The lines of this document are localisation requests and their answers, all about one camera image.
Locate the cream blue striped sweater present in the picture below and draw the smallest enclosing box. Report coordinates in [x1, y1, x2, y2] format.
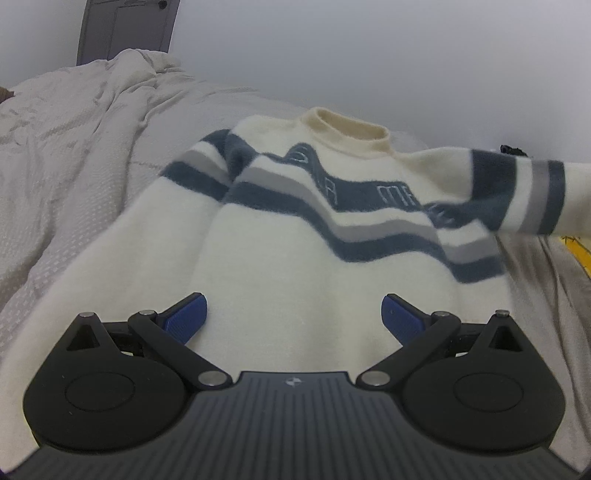
[1, 108, 590, 468]

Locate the yellow printed fabric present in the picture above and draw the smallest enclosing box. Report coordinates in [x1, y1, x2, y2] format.
[560, 236, 591, 277]

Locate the grey bed sheet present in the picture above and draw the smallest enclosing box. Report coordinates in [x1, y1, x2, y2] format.
[0, 48, 591, 476]

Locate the brown pillow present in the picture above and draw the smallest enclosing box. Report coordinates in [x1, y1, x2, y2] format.
[0, 87, 14, 103]

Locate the black fluffy garment right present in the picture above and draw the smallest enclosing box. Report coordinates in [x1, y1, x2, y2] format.
[500, 145, 527, 157]

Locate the grey door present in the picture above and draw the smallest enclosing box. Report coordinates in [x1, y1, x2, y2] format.
[76, 0, 179, 66]

